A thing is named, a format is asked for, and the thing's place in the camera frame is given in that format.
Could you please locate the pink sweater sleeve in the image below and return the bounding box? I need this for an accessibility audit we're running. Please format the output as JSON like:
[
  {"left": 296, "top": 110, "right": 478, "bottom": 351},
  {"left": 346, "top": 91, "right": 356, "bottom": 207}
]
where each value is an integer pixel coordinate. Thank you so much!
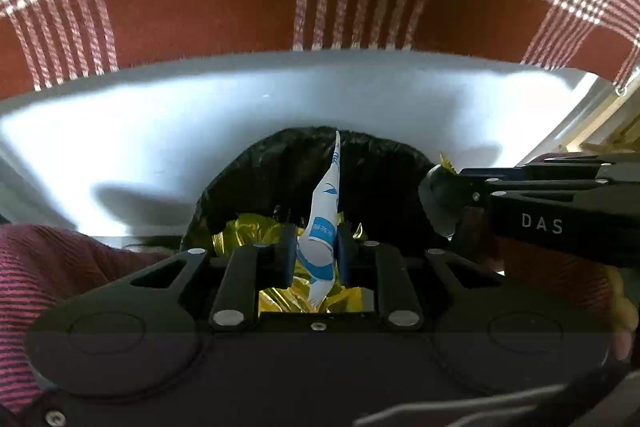
[{"left": 1, "top": 225, "right": 171, "bottom": 414}]

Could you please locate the person's right hand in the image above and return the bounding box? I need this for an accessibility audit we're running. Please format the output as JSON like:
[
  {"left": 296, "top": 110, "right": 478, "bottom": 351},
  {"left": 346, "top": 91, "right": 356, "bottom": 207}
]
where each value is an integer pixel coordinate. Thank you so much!
[{"left": 605, "top": 265, "right": 639, "bottom": 361}]

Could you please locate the black trash bag bin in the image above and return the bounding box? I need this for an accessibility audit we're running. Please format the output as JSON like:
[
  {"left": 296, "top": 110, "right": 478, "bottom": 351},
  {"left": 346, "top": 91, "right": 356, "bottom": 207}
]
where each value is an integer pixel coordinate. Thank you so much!
[{"left": 180, "top": 126, "right": 501, "bottom": 278}]

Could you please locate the white blue tube wrapper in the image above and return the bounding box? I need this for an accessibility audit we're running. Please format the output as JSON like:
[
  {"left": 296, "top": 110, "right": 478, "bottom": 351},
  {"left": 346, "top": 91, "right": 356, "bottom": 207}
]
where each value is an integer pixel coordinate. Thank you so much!
[{"left": 296, "top": 131, "right": 341, "bottom": 308}]

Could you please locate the yellow green foil wrapper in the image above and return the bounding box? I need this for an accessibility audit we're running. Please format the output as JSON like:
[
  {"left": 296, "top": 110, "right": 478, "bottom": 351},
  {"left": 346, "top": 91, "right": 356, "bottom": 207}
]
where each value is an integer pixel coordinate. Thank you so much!
[{"left": 212, "top": 213, "right": 374, "bottom": 313}]

